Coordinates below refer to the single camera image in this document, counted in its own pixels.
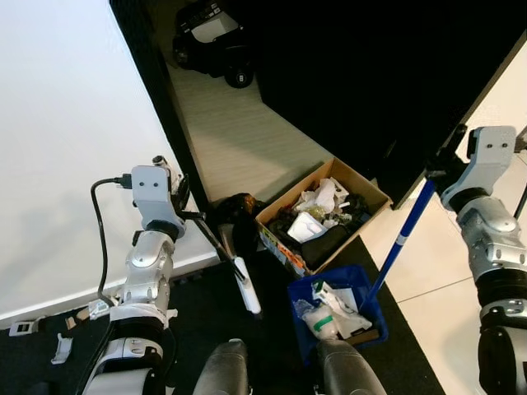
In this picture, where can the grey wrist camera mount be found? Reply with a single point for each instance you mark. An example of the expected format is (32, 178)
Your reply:
(490, 156)
(152, 193)

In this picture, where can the grey right robot leg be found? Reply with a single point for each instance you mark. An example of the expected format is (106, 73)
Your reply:
(350, 374)

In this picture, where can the brown cardboard strip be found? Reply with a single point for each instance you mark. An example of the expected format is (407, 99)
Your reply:
(364, 336)

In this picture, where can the crumpled white paper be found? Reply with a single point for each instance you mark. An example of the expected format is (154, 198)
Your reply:
(323, 197)

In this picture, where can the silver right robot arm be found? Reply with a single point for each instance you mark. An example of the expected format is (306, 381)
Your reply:
(494, 239)

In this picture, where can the cardboard box with rubbish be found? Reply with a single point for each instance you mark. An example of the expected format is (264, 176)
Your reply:
(350, 177)

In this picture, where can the clear bubble wrap bag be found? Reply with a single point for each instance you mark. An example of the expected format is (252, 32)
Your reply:
(321, 322)

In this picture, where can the grey plastic buckle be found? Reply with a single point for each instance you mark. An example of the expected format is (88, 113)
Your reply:
(16, 329)

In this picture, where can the grey robot leg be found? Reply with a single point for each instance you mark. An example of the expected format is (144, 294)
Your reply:
(221, 374)
(350, 374)

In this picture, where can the grey left robot leg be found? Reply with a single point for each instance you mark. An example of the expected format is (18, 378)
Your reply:
(221, 374)

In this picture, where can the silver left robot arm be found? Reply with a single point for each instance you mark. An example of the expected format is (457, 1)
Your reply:
(148, 276)

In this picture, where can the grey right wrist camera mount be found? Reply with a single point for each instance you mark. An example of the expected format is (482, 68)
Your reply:
(490, 156)

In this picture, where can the white baseboard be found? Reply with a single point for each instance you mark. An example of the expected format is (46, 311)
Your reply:
(49, 304)

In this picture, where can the white printed plastic pouch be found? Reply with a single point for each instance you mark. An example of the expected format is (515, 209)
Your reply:
(342, 309)

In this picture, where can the tape-wrapped hand broom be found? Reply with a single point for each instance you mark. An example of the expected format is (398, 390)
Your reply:
(247, 288)

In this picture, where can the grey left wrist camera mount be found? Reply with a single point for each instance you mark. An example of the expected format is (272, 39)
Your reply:
(152, 193)

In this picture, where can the black wheeled machine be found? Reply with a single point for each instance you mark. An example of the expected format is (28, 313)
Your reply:
(210, 41)

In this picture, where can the black door frame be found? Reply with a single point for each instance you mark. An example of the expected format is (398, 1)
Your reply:
(148, 82)

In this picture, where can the black door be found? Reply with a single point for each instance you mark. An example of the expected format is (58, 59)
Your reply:
(370, 74)

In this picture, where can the black floor mat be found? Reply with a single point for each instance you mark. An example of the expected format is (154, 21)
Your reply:
(276, 350)

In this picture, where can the clear plastic case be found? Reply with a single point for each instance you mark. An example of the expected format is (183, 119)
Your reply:
(62, 350)

